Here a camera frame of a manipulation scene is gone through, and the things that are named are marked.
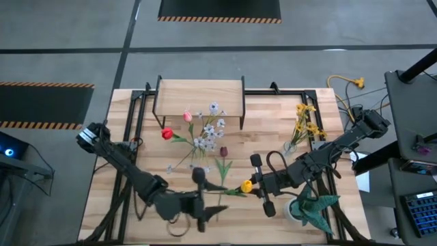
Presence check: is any pink artificial tulip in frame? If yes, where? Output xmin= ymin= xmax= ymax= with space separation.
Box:
xmin=182 ymin=109 xmax=199 ymax=150

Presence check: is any backlit black keyboard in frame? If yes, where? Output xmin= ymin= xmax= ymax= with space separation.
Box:
xmin=402 ymin=190 xmax=437 ymax=238

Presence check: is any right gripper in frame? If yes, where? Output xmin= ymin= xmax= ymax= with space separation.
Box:
xmin=250 ymin=153 xmax=296 ymax=218

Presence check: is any wooden shelf black metal frame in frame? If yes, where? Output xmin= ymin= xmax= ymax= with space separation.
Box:
xmin=152 ymin=75 xmax=246 ymax=130

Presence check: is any black metal bar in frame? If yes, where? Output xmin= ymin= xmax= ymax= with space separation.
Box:
xmin=352 ymin=132 xmax=437 ymax=176

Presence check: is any black side desk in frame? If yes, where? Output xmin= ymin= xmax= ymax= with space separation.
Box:
xmin=384 ymin=70 xmax=437 ymax=165

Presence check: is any yellow orange artificial tulip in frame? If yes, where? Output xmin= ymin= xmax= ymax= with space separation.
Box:
xmin=204 ymin=180 xmax=254 ymax=199

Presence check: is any black diagonal metal post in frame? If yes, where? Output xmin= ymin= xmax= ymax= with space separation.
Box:
xmin=399 ymin=47 xmax=437 ymax=84

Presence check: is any red artificial tulip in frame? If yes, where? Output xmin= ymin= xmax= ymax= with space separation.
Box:
xmin=160 ymin=127 xmax=199 ymax=151

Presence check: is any black computer tower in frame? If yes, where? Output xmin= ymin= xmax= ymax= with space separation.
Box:
xmin=0 ymin=131 xmax=30 ymax=160

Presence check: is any yellow artificial flower bunch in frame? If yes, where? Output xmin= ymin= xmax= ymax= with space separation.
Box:
xmin=289 ymin=102 xmax=328 ymax=147

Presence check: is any ribbed clear glass vase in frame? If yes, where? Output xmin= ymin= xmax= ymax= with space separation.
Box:
xmin=282 ymin=140 xmax=298 ymax=157

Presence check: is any white paper sheet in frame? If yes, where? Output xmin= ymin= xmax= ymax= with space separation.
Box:
xmin=350 ymin=151 xmax=371 ymax=193

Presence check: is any black aluminium rig frame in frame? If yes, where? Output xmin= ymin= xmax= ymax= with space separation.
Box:
xmin=78 ymin=81 xmax=368 ymax=246

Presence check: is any dark maroon artificial tulip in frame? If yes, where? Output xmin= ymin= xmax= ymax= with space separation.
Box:
xmin=214 ymin=146 xmax=234 ymax=223

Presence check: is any black hazard-striped floor mat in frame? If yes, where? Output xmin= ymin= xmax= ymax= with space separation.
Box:
xmin=157 ymin=0 xmax=283 ymax=24
xmin=0 ymin=81 xmax=96 ymax=130

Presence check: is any yellow power cable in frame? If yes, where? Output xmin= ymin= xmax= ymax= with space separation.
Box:
xmin=326 ymin=75 xmax=365 ymax=115

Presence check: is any white artificial flower bunch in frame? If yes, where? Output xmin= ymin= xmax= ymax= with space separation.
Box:
xmin=165 ymin=101 xmax=228 ymax=174

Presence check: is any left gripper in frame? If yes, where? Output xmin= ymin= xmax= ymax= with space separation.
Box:
xmin=155 ymin=167 xmax=229 ymax=233

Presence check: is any snake plant in white pot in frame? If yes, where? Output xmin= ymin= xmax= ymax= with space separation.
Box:
xmin=285 ymin=180 xmax=341 ymax=236

